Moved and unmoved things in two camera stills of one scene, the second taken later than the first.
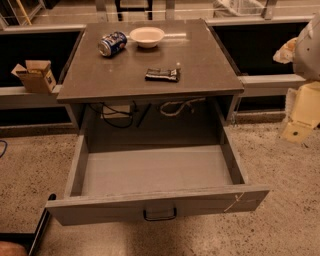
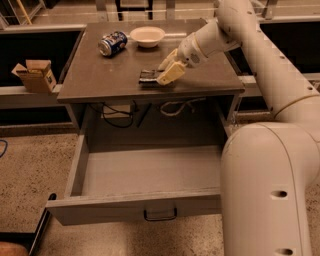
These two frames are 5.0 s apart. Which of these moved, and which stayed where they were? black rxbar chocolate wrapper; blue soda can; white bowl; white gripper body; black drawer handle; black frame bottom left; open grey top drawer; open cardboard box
Moved: white gripper body; black rxbar chocolate wrapper
Stayed: open grey top drawer; black frame bottom left; blue soda can; white bowl; black drawer handle; open cardboard box
